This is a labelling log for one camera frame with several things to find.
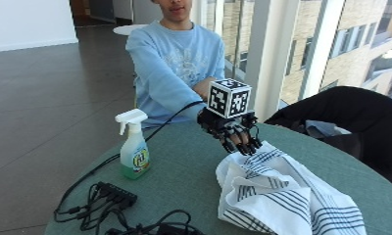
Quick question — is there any white marker cube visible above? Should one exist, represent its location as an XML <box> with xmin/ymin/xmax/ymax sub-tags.
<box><xmin>206</xmin><ymin>77</ymin><xmax>254</xmax><ymax>119</ymax></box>

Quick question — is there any white striped dish towel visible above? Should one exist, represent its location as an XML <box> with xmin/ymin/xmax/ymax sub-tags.
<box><xmin>215</xmin><ymin>140</ymin><xmax>368</xmax><ymax>235</ymax></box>

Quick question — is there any grey cloth in jacket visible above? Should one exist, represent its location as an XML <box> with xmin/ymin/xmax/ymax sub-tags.
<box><xmin>304</xmin><ymin>119</ymin><xmax>354</xmax><ymax>139</ymax></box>

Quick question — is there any green spray bottle white trigger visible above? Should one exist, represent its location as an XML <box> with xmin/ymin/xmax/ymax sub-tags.
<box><xmin>114</xmin><ymin>108</ymin><xmax>154</xmax><ymax>180</ymax></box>

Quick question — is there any white window pillar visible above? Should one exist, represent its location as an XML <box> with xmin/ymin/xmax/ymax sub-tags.
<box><xmin>298</xmin><ymin>0</ymin><xmax>348</xmax><ymax>101</ymax></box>
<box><xmin>244</xmin><ymin>0</ymin><xmax>298</xmax><ymax>122</ymax></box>

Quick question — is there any the person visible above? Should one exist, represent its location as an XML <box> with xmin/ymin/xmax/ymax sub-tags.
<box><xmin>125</xmin><ymin>0</ymin><xmax>228</xmax><ymax>129</ymax></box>

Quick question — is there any black port hub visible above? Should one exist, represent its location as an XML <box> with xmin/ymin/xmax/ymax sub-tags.
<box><xmin>95</xmin><ymin>181</ymin><xmax>139</xmax><ymax>211</ymax></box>

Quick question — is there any white round table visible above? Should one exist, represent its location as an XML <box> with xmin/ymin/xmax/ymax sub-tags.
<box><xmin>113</xmin><ymin>23</ymin><xmax>151</xmax><ymax>36</ymax></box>

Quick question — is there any long black glove cable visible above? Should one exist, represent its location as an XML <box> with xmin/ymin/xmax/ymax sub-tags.
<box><xmin>53</xmin><ymin>100</ymin><xmax>207</xmax><ymax>223</ymax></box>

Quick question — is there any bundle of black cables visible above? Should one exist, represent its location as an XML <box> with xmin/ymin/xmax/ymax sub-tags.
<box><xmin>79</xmin><ymin>184</ymin><xmax>207</xmax><ymax>235</ymax></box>

